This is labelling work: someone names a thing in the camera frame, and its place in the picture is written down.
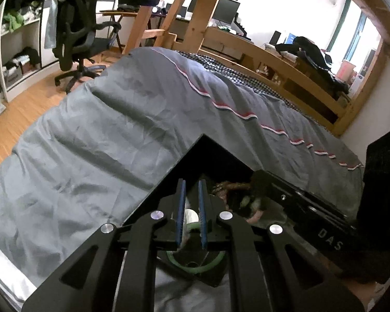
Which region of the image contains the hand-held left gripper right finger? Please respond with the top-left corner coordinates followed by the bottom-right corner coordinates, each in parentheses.
top-left (198, 179), bottom-right (366, 312)

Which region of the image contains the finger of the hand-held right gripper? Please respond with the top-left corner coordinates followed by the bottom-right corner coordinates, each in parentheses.
top-left (257, 195), bottom-right (356, 261)
top-left (252, 170), bottom-right (347, 223)

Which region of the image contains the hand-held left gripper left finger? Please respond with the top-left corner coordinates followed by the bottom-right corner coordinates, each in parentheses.
top-left (21, 179), bottom-right (186, 312)

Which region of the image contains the white bead bracelet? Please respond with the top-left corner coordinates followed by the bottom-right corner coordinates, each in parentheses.
top-left (171, 208), bottom-right (200, 254)

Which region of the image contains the light pink bead bracelet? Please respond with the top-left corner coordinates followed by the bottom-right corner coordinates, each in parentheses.
top-left (247, 208), bottom-right (264, 223)

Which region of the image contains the dark red bead bracelet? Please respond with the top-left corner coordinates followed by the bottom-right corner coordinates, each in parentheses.
top-left (219, 182), bottom-right (252, 202)

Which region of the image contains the green jade bangle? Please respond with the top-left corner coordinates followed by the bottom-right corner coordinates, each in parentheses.
top-left (164, 223), bottom-right (226, 274)

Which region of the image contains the black rectangular box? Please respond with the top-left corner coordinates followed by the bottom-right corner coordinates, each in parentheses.
top-left (122, 133), bottom-right (300, 288)

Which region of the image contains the person's right forearm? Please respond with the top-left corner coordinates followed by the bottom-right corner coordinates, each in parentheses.
top-left (341, 278), bottom-right (381, 312)

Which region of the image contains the grey duvet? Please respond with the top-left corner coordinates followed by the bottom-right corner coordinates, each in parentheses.
top-left (0, 47), bottom-right (365, 312)

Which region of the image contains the checkered bed sheet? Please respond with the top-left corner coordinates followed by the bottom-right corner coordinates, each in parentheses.
top-left (177, 51), bottom-right (339, 137)

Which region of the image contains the pink box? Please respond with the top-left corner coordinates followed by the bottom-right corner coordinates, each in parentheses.
top-left (340, 60), bottom-right (356, 79)

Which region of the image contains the pile of dark clothes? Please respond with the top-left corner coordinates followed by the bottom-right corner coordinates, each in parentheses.
top-left (275, 36), bottom-right (350, 93)

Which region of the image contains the white striped bed sheet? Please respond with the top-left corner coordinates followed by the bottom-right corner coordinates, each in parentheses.
top-left (0, 231), bottom-right (36, 312)

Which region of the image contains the cluttered desk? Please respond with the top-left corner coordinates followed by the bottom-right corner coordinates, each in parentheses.
top-left (175, 15), bottom-right (254, 44)

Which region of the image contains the wooden bed ladder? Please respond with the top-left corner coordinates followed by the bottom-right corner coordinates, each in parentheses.
top-left (123, 0), bottom-right (199, 56)

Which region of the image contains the black office chair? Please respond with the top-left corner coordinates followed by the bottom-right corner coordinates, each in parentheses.
top-left (52, 0), bottom-right (122, 87)

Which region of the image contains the light blue shirt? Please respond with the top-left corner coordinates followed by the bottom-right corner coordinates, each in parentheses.
top-left (45, 0), bottom-right (85, 49)

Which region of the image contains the white shelving unit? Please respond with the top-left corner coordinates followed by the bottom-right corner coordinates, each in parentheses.
top-left (0, 0), bottom-right (43, 105)

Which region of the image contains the green cloth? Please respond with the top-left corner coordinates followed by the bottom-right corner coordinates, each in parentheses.
top-left (2, 11), bottom-right (25, 33)

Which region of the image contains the wooden bunk bed frame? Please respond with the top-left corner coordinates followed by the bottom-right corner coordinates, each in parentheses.
top-left (143, 0), bottom-right (390, 137)

